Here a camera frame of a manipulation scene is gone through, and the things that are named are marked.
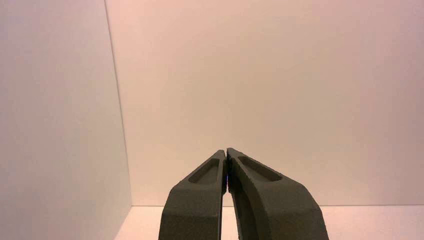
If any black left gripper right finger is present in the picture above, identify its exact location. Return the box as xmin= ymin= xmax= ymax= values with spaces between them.
xmin=226 ymin=147 xmax=330 ymax=240

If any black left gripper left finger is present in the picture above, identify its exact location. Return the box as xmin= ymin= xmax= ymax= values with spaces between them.
xmin=158 ymin=149 xmax=228 ymax=240

